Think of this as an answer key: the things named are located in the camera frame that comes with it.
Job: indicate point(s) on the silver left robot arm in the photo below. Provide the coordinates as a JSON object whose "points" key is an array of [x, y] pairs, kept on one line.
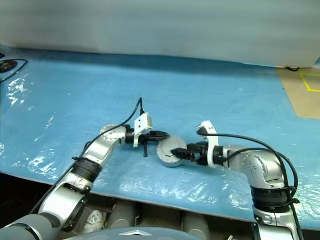
{"points": [[100, 147]]}

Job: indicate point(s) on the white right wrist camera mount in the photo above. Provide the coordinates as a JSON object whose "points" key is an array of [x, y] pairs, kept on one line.
{"points": [[210, 140]]}

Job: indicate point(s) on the black round disc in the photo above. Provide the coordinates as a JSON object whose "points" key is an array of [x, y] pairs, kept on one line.
{"points": [[5, 66]]}

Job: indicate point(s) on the white crumpled object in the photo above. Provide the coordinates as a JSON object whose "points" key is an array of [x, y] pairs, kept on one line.
{"points": [[95, 220]]}

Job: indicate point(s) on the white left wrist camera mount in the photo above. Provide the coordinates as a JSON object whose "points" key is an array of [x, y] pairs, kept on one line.
{"points": [[140, 123]]}

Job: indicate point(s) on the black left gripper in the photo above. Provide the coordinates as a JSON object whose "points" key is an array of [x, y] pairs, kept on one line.
{"points": [[146, 137]]}

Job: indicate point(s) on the grey rounded cylinder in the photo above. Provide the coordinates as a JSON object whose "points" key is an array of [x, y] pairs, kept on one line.
{"points": [[122, 215], [195, 222]]}

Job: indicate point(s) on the silver round motor lid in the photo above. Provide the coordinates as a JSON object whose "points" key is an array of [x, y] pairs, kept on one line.
{"points": [[172, 145]]}

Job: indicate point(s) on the grey robot torso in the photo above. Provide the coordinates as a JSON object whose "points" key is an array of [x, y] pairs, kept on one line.
{"points": [[140, 234]]}

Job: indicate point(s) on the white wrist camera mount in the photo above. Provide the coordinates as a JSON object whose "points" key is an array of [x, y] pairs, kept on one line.
{"points": [[210, 140], [140, 123]]}

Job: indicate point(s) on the white backdrop sheet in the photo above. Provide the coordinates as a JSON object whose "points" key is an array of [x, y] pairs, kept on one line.
{"points": [[160, 25]]}

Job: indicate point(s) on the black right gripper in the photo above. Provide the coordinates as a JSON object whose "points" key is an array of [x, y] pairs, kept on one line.
{"points": [[200, 150]]}

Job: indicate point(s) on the blue plastic table cover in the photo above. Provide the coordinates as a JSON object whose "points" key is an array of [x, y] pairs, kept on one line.
{"points": [[75, 100]]}

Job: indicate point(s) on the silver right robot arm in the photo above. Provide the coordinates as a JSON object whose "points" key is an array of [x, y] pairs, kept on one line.
{"points": [[260, 165]]}

